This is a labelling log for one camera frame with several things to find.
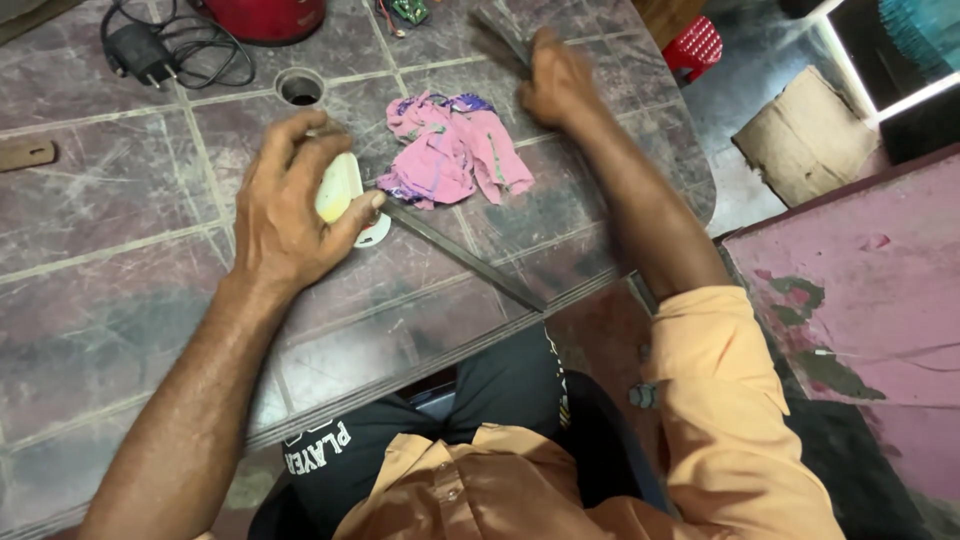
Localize teal ribbed object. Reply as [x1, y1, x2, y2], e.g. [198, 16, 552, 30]
[876, 0, 960, 82]

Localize brown wooden board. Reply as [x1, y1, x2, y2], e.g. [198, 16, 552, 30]
[0, 0, 85, 48]

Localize person's right hand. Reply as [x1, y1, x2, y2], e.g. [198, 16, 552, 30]
[517, 27, 606, 134]

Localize red appliance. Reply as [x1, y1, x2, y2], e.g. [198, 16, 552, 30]
[196, 0, 328, 48]

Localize orange shirt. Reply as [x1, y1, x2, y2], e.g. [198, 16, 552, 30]
[193, 285, 849, 540]

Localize white framed dark shelf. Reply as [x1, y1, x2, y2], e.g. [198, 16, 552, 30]
[778, 0, 960, 166]

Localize red plastic stool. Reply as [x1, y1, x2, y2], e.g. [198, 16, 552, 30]
[661, 15, 725, 85]

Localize person's left hand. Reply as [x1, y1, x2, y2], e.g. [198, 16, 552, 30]
[225, 108, 388, 298]

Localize grey metal tool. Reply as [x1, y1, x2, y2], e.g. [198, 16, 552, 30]
[468, 2, 538, 70]

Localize green circuit board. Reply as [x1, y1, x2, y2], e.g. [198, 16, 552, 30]
[375, 0, 432, 39]

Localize black printed trousers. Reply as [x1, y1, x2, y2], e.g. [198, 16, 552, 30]
[247, 322, 676, 540]

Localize black power adapter with cable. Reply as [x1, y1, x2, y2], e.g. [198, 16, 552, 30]
[99, 0, 258, 92]

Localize pink patterned cloth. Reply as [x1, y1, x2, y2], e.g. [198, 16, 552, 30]
[375, 90, 537, 211]

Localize long grey metal strip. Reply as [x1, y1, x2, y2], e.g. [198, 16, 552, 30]
[363, 180, 550, 315]

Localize white LED bulb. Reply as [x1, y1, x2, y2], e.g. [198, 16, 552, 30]
[314, 150, 393, 249]

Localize brown cardboard piece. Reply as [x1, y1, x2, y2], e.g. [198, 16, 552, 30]
[731, 65, 880, 209]

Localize small wooden piece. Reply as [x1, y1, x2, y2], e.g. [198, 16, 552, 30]
[0, 139, 58, 174]

